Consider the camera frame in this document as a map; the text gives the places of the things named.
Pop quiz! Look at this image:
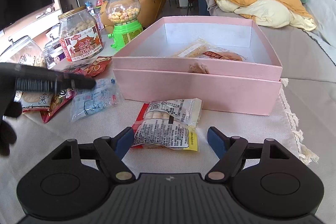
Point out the blue candy bag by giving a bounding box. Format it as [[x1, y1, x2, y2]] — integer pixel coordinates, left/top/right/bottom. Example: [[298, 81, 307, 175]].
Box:
[[71, 78, 123, 122]]

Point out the green candy dispenser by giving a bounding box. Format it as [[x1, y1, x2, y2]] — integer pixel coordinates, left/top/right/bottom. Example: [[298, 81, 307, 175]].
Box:
[[105, 0, 143, 51]]

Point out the black gloved hand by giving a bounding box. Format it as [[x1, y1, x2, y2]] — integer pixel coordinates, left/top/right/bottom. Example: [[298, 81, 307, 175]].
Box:
[[1, 77, 22, 157]]

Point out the rice cracker packet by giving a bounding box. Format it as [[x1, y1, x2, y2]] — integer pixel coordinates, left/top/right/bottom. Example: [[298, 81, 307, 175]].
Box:
[[14, 91, 54, 113]]

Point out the peanut jar gold lid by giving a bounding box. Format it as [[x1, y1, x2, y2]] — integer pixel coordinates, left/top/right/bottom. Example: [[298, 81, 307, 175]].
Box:
[[58, 6, 104, 62]]

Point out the purple paper cup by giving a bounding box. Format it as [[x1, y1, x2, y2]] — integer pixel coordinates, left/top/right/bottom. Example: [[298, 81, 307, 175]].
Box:
[[45, 47, 65, 69]]

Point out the clear breadcrumb roll packet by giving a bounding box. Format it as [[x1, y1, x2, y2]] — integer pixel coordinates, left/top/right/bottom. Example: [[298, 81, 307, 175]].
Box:
[[171, 38, 211, 58]]

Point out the orange beanbag chair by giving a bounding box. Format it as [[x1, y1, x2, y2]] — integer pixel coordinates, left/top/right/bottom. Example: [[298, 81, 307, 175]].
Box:
[[100, 0, 167, 28]]

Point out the red quail egg pouch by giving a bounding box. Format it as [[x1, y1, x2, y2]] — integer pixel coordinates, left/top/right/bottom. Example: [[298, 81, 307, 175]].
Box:
[[84, 56, 112, 77]]

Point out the dark red snack bag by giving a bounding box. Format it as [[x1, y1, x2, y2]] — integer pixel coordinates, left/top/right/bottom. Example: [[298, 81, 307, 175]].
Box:
[[63, 68, 87, 78]]

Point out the yellow guoba snack bag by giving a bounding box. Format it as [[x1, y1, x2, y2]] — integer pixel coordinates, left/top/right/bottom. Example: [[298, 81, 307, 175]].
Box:
[[40, 90, 74, 123]]

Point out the small glass jar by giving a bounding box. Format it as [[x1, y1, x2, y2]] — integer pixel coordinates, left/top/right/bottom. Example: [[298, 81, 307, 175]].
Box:
[[43, 24, 60, 56]]

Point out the large glass peanut jar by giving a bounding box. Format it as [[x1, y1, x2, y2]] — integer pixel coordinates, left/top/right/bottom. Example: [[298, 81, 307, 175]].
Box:
[[1, 35, 47, 68]]

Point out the white peanut snack packet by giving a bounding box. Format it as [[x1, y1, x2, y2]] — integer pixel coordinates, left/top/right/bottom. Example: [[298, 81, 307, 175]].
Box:
[[132, 98, 203, 152]]

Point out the brown bread packet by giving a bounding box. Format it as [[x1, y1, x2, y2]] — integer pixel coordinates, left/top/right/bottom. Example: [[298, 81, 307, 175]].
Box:
[[198, 47, 247, 61]]

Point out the pink gift box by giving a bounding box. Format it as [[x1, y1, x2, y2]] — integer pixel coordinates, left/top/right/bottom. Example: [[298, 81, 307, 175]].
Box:
[[112, 16, 282, 115]]

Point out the grey sofa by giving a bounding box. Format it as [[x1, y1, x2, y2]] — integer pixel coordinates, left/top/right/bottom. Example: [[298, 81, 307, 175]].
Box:
[[202, 0, 336, 224]]

